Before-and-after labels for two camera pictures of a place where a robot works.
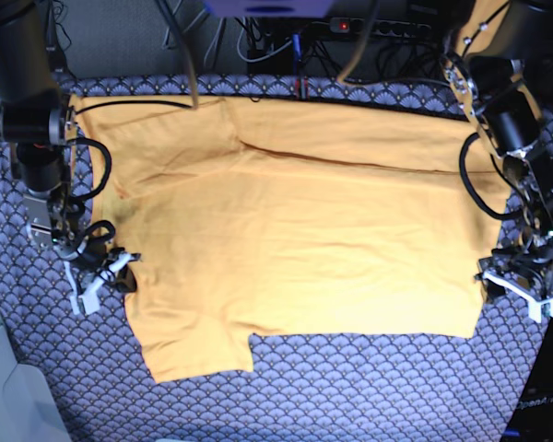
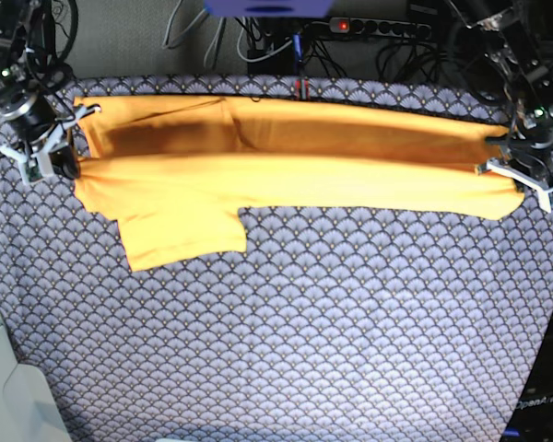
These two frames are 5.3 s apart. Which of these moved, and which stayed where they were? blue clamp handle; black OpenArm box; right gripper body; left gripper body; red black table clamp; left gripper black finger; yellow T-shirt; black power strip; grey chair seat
Moved: yellow T-shirt; left gripper black finger; right gripper body; left gripper body
Stayed: grey chair seat; red black table clamp; black power strip; black OpenArm box; blue clamp handle
